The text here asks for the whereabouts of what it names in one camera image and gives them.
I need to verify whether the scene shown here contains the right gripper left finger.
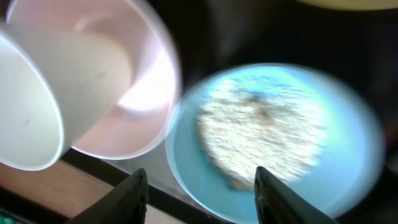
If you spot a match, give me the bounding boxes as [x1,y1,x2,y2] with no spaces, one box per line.
[65,169,149,224]

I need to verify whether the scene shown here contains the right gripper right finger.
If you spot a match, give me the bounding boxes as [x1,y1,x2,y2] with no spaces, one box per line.
[254,166,339,224]

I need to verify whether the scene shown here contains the rice food scraps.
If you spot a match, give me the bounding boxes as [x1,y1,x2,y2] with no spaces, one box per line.
[197,80,326,190]

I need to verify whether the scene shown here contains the light blue bowl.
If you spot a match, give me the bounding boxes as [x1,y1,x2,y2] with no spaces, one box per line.
[165,63,385,223]

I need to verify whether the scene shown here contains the pink bowl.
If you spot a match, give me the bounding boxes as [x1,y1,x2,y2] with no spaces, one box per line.
[6,0,181,160]

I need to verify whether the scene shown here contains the white cup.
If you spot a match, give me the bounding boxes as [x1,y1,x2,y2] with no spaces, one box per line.
[1,24,132,170]

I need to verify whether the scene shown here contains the yellow round plate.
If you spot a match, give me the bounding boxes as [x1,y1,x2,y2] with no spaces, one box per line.
[298,0,397,11]

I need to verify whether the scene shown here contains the dark brown serving tray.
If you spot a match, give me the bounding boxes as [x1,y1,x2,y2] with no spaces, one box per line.
[60,0,398,224]

